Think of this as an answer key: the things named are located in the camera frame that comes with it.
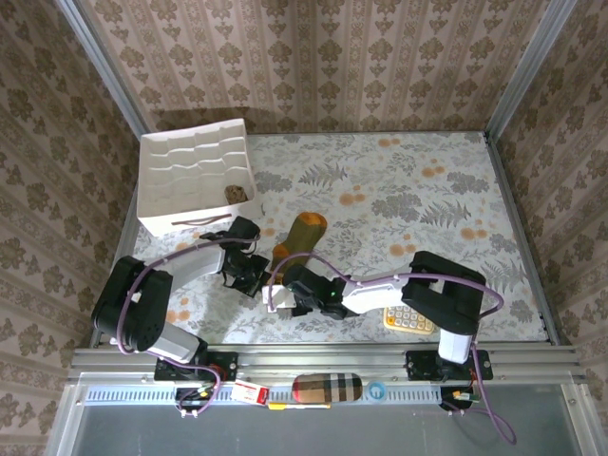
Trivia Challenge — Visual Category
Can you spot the white divided organizer box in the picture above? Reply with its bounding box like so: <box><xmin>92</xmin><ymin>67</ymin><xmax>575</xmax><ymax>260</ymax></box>
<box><xmin>136</xmin><ymin>117</ymin><xmax>260</xmax><ymax>238</ymax></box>

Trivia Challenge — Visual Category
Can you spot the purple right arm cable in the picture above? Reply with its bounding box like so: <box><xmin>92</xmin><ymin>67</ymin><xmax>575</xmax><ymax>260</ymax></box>
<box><xmin>266</xmin><ymin>252</ymin><xmax>519</xmax><ymax>447</ymax></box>

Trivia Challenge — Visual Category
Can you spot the aluminium frame post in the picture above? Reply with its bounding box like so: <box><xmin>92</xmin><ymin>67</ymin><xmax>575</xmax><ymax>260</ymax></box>
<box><xmin>483</xmin><ymin>0</ymin><xmax>580</xmax><ymax>140</ymax></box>
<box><xmin>54</xmin><ymin>0</ymin><xmax>149</xmax><ymax>136</ymax></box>

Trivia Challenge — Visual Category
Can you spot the small brown toy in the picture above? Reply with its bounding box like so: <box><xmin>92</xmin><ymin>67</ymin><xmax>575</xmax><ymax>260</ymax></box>
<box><xmin>223</xmin><ymin>183</ymin><xmax>251</xmax><ymax>205</ymax></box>

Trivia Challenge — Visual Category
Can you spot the cream yellow calculator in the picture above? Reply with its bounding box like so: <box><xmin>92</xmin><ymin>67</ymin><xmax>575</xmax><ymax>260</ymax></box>
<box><xmin>383</xmin><ymin>303</ymin><xmax>436</xmax><ymax>336</ymax></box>

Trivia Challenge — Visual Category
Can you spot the green sock with orange toe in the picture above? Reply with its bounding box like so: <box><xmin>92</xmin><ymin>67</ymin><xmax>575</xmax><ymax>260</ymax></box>
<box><xmin>271</xmin><ymin>212</ymin><xmax>329</xmax><ymax>286</ymax></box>

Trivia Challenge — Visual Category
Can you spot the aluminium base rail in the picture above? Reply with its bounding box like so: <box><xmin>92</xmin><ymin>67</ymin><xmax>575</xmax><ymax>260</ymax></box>
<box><xmin>70</xmin><ymin>345</ymin><xmax>583</xmax><ymax>384</ymax></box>

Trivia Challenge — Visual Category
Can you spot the grey metal base panel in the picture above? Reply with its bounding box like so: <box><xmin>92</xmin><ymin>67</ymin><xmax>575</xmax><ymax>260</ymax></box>
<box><xmin>45</xmin><ymin>382</ymin><xmax>599</xmax><ymax>456</ymax></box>

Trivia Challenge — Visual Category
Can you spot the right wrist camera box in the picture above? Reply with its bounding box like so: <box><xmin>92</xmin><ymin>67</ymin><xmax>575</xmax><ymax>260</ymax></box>
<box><xmin>262</xmin><ymin>283</ymin><xmax>299</xmax><ymax>314</ymax></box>

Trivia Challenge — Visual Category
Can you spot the black connector block with wires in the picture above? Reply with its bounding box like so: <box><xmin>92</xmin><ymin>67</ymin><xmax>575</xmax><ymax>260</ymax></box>
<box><xmin>174</xmin><ymin>385</ymin><xmax>218</xmax><ymax>420</ymax></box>
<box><xmin>439</xmin><ymin>387</ymin><xmax>482</xmax><ymax>417</ymax></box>

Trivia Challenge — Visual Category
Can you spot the floral patterned tablecloth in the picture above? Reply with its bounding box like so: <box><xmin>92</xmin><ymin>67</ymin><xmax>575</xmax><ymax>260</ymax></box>
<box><xmin>109</xmin><ymin>131</ymin><xmax>556</xmax><ymax>346</ymax></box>

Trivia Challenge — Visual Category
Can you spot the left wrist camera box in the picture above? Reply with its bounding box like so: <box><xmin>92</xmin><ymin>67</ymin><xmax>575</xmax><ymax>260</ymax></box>
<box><xmin>227</xmin><ymin>216</ymin><xmax>262</xmax><ymax>244</ymax></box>

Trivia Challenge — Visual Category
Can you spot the plaid glasses case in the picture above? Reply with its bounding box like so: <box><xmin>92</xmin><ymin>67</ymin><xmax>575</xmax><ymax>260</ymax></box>
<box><xmin>292</xmin><ymin>372</ymin><xmax>364</xmax><ymax>404</ymax></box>

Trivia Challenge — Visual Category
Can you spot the white slotted cable duct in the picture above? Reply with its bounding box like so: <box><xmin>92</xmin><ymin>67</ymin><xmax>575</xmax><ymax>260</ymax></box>
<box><xmin>85</xmin><ymin>385</ymin><xmax>446</xmax><ymax>406</ymax></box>

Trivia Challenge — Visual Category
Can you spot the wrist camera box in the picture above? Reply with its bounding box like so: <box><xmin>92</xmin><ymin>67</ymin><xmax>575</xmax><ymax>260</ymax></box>
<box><xmin>262</xmin><ymin>283</ymin><xmax>299</xmax><ymax>314</ymax></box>
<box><xmin>227</xmin><ymin>216</ymin><xmax>262</xmax><ymax>244</ymax></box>

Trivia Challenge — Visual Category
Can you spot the red and white small box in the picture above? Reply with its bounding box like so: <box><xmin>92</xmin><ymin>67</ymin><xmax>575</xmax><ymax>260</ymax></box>
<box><xmin>231</xmin><ymin>379</ymin><xmax>271</xmax><ymax>407</ymax></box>

